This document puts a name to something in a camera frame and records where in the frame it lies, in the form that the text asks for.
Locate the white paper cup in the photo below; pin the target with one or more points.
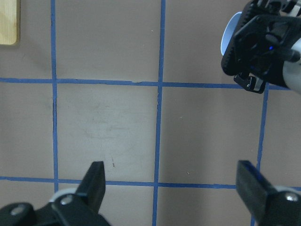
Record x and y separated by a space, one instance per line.
228 32

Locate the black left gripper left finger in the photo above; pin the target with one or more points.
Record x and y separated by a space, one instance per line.
66 208

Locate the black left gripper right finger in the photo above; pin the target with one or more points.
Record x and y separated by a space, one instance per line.
268 204

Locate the wooden stand base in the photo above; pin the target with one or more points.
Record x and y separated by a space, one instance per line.
9 22

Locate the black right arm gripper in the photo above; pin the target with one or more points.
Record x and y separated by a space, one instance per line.
266 46

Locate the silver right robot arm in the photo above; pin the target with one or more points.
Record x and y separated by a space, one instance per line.
261 45

